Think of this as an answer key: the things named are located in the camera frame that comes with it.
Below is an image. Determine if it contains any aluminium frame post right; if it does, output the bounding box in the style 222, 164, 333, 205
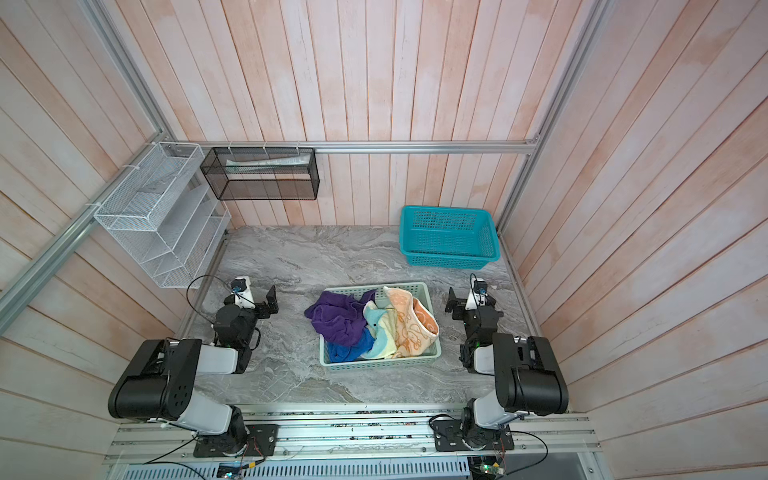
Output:
497, 0, 615, 236

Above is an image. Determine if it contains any aluminium frame bar back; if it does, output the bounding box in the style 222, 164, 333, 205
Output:
198, 140, 538, 155

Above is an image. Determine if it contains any light green plastic basket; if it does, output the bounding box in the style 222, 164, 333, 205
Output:
305, 282, 441, 370

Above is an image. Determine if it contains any purple towel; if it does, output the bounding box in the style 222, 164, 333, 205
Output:
304, 290, 376, 347

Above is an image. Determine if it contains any aluminium frame bar left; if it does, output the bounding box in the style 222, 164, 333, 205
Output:
1, 130, 168, 333

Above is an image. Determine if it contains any blue towel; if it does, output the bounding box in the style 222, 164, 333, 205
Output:
326, 327, 375, 363

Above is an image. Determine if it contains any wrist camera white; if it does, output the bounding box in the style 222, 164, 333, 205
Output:
230, 276, 256, 309
465, 274, 488, 310

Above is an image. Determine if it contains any aluminium frame bar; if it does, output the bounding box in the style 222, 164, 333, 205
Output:
198, 140, 538, 155
1, 130, 168, 333

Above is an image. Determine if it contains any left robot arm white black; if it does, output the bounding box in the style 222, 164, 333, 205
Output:
107, 277, 279, 442

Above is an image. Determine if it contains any white wire mesh shelf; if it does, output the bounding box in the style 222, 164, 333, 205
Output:
95, 142, 231, 289

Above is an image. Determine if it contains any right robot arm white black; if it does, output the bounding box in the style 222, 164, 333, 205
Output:
445, 280, 569, 434

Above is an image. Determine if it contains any aluminium mounting rail front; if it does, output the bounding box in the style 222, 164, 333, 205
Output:
104, 403, 601, 464

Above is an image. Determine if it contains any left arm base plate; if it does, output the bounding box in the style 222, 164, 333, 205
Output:
193, 424, 279, 458

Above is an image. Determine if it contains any teal plastic basket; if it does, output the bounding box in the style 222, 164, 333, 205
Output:
399, 206, 501, 270

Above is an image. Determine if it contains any black mesh wall basket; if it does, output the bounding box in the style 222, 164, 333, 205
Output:
201, 146, 320, 201

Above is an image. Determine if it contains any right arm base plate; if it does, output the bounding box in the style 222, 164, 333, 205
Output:
427, 415, 515, 452

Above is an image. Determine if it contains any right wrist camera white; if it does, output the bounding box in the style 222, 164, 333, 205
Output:
465, 274, 488, 310

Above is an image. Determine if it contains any white vented cable duct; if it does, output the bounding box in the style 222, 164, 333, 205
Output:
107, 457, 471, 479

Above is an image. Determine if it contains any green circuit board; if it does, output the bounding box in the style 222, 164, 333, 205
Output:
470, 462, 505, 480

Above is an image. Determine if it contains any orange bunny print towel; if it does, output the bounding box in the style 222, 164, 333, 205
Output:
384, 287, 439, 358

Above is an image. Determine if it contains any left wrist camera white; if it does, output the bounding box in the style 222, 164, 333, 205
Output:
230, 276, 256, 309

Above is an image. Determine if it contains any yellow teal hippo towel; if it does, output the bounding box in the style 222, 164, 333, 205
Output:
361, 301, 397, 360

